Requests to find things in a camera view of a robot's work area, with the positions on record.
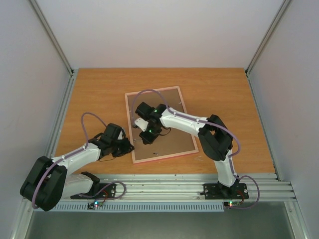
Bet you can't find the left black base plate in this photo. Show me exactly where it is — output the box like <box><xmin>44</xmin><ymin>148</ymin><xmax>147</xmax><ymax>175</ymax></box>
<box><xmin>70</xmin><ymin>183</ymin><xmax>116</xmax><ymax>200</ymax></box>

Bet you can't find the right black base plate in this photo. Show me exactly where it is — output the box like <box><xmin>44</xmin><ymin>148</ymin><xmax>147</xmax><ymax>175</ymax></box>
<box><xmin>201</xmin><ymin>183</ymin><xmax>249</xmax><ymax>200</ymax></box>

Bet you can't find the right controller board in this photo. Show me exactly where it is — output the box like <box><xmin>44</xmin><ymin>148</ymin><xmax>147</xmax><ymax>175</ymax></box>
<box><xmin>223</xmin><ymin>201</ymin><xmax>242</xmax><ymax>208</ymax></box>

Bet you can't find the left aluminium corner post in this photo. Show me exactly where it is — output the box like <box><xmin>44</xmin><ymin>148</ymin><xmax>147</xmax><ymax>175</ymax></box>
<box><xmin>28</xmin><ymin>0</ymin><xmax>75</xmax><ymax>75</ymax></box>

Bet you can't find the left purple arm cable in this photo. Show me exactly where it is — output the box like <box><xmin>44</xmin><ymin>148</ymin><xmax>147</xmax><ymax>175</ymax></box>
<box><xmin>31</xmin><ymin>112</ymin><xmax>127</xmax><ymax>212</ymax></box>

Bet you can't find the aluminium corner post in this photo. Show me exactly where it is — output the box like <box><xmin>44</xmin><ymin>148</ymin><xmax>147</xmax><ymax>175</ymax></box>
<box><xmin>28</xmin><ymin>0</ymin><xmax>75</xmax><ymax>75</ymax></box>
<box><xmin>245</xmin><ymin>0</ymin><xmax>293</xmax><ymax>75</ymax></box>

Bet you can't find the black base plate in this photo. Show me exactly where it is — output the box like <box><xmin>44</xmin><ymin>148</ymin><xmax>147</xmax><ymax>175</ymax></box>
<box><xmin>70</xmin><ymin>183</ymin><xmax>116</xmax><ymax>200</ymax></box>
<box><xmin>201</xmin><ymin>183</ymin><xmax>249</xmax><ymax>200</ymax></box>

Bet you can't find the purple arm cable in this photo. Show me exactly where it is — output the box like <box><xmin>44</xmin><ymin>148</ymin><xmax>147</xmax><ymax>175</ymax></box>
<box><xmin>131</xmin><ymin>89</ymin><xmax>261</xmax><ymax>208</ymax></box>
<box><xmin>31</xmin><ymin>112</ymin><xmax>127</xmax><ymax>212</ymax></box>

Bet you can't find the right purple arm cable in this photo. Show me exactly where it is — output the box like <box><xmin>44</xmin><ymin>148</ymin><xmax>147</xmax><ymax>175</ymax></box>
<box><xmin>131</xmin><ymin>89</ymin><xmax>261</xmax><ymax>208</ymax></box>

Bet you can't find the left controller board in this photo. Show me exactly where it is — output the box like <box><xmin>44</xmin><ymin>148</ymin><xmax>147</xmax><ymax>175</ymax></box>
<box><xmin>87</xmin><ymin>201</ymin><xmax>104</xmax><ymax>210</ymax></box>

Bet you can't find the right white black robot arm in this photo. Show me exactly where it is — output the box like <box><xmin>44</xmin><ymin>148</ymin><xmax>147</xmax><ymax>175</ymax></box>
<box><xmin>134</xmin><ymin>102</ymin><xmax>239</xmax><ymax>199</ymax></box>

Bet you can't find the controller board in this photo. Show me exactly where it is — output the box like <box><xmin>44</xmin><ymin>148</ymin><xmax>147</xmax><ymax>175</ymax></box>
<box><xmin>87</xmin><ymin>201</ymin><xmax>104</xmax><ymax>210</ymax></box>
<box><xmin>223</xmin><ymin>201</ymin><xmax>242</xmax><ymax>208</ymax></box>

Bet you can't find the grey slotted cable duct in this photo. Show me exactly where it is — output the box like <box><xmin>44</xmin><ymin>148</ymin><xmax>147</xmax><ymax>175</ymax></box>
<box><xmin>52</xmin><ymin>202</ymin><xmax>224</xmax><ymax>213</ymax></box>

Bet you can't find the aluminium front rail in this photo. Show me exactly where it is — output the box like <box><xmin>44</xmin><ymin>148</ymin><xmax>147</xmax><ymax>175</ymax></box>
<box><xmin>22</xmin><ymin>173</ymin><xmax>297</xmax><ymax>202</ymax></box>

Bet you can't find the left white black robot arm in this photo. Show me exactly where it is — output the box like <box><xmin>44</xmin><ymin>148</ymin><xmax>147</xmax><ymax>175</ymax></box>
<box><xmin>19</xmin><ymin>123</ymin><xmax>134</xmax><ymax>211</ymax></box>

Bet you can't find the pink photo frame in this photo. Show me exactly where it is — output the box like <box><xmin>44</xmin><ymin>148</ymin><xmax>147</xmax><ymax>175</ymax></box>
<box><xmin>125</xmin><ymin>92</ymin><xmax>198</xmax><ymax>164</ymax></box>

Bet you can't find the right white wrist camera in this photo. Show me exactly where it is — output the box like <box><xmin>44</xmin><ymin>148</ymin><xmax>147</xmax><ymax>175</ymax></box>
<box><xmin>134</xmin><ymin>118</ymin><xmax>149</xmax><ymax>132</ymax></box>

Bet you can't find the right aluminium corner post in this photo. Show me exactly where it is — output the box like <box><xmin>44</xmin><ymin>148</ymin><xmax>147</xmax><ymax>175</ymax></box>
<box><xmin>245</xmin><ymin>0</ymin><xmax>293</xmax><ymax>75</ymax></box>

